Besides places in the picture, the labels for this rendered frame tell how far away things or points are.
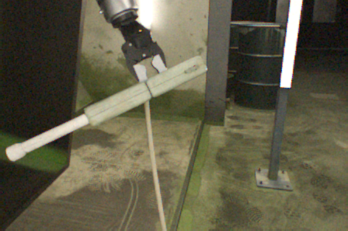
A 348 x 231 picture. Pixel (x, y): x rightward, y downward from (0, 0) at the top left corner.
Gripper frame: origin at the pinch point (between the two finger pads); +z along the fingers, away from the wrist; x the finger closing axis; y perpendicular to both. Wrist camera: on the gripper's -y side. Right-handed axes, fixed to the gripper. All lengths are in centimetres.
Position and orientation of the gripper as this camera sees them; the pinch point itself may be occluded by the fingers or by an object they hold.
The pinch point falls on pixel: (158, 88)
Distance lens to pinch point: 70.6
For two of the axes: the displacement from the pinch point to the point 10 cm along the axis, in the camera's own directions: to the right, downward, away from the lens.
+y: -2.3, 0.0, 9.7
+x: -8.8, 4.3, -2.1
